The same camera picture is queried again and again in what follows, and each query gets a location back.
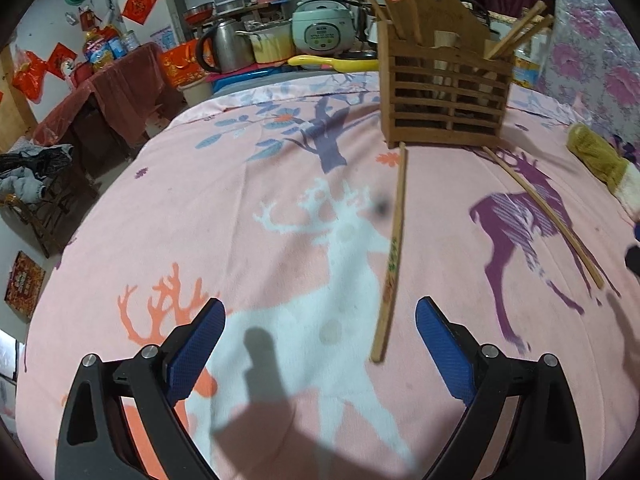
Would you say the wooden chair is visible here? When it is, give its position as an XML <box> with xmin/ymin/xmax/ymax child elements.
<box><xmin>10</xmin><ymin>160</ymin><xmax>101</xmax><ymax>259</ymax></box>

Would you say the pink deer printed blanket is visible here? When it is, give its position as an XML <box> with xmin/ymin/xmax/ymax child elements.
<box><xmin>15</xmin><ymin>67</ymin><xmax>640</xmax><ymax>480</ymax></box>

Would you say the plastic oil jug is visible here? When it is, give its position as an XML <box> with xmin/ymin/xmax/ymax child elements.
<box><xmin>512</xmin><ymin>20</ymin><xmax>554</xmax><ymax>89</ymax></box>

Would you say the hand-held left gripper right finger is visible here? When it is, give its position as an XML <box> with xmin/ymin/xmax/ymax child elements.
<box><xmin>415</xmin><ymin>296</ymin><xmax>587</xmax><ymax>480</ymax></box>

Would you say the steel kettle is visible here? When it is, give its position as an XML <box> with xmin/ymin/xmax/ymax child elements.
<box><xmin>195</xmin><ymin>17</ymin><xmax>256</xmax><ymax>75</ymax></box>

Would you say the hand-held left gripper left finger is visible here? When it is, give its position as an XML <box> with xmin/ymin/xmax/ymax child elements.
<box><xmin>55</xmin><ymin>297</ymin><xmax>227</xmax><ymax>480</ymax></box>

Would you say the printed wooden chopstick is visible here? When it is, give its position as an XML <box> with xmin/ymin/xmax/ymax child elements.
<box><xmin>370</xmin><ymin>142</ymin><xmax>409</xmax><ymax>364</ymax></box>

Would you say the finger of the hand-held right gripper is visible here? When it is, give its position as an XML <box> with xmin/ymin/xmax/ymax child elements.
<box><xmin>625</xmin><ymin>221</ymin><xmax>640</xmax><ymax>277</ymax></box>

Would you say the yellow frying pan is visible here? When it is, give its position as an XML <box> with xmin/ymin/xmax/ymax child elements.
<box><xmin>287</xmin><ymin>54</ymin><xmax>381</xmax><ymax>74</ymax></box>

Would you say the pile of dark clothes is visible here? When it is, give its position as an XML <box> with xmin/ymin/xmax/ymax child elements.
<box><xmin>0</xmin><ymin>144</ymin><xmax>76</xmax><ymax>206</ymax></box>

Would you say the blue mat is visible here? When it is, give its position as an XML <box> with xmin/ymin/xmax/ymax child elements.
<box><xmin>207</xmin><ymin>67</ymin><xmax>302</xmax><ymax>94</ymax></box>

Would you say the red bowl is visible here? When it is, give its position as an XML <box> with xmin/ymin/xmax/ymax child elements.
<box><xmin>182</xmin><ymin>2</ymin><xmax>216</xmax><ymax>24</ymax></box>

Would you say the yellow knitted cloth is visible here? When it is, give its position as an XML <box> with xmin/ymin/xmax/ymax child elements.
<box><xmin>566</xmin><ymin>122</ymin><xmax>640</xmax><ymax>219</ymax></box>

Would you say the mint green rice cooker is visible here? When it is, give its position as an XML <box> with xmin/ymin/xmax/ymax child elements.
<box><xmin>291</xmin><ymin>0</ymin><xmax>357</xmax><ymax>57</ymax></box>

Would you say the thin wooden chopstick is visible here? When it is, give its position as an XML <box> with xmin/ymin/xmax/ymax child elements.
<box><xmin>481</xmin><ymin>145</ymin><xmax>605</xmax><ymax>289</ymax></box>

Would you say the red flat box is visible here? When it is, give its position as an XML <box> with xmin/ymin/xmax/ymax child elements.
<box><xmin>4</xmin><ymin>251</ymin><xmax>47</xmax><ymax>320</ymax></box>

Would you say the white bucket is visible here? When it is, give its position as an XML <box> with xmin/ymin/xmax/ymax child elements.
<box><xmin>180</xmin><ymin>77</ymin><xmax>216</xmax><ymax>109</ymax></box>

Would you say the orange gift box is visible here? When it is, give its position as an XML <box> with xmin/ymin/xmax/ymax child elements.
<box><xmin>160</xmin><ymin>40</ymin><xmax>209</xmax><ymax>89</ymax></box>

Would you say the red diamond paper decoration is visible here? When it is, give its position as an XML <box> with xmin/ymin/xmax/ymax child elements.
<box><xmin>122</xmin><ymin>0</ymin><xmax>161</xmax><ymax>26</ymax></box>

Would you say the wooden slatted utensil holder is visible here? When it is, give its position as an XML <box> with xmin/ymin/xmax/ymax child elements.
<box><xmin>377</xmin><ymin>0</ymin><xmax>516</xmax><ymax>150</ymax></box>

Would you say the table with red cloth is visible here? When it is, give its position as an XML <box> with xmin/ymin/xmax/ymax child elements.
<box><xmin>32</xmin><ymin>42</ymin><xmax>187</xmax><ymax>172</ymax></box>

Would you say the yellow cooking pot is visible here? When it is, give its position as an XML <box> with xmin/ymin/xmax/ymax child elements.
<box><xmin>237</xmin><ymin>22</ymin><xmax>296</xmax><ymax>65</ymax></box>

